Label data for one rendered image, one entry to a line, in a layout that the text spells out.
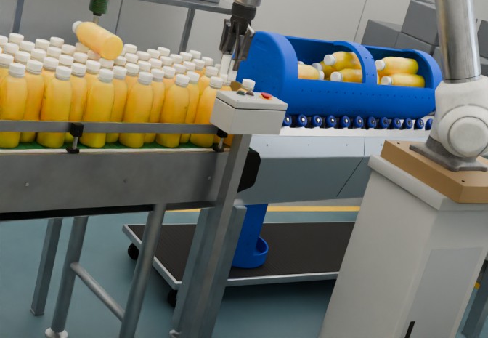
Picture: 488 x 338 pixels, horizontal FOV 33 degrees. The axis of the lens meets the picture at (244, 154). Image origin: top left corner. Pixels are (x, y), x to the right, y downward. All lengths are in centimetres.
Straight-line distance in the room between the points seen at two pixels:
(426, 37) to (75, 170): 452
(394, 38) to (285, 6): 95
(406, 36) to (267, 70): 390
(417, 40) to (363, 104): 350
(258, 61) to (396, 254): 80
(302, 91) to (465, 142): 73
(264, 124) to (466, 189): 60
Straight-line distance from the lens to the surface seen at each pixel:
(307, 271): 371
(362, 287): 262
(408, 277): 247
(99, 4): 277
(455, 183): 236
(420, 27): 648
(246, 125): 236
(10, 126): 212
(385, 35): 675
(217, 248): 255
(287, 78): 269
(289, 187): 298
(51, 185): 222
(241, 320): 347
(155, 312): 337
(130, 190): 236
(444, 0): 224
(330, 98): 287
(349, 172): 315
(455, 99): 224
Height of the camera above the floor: 166
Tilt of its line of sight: 17 degrees down
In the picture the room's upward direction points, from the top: 15 degrees clockwise
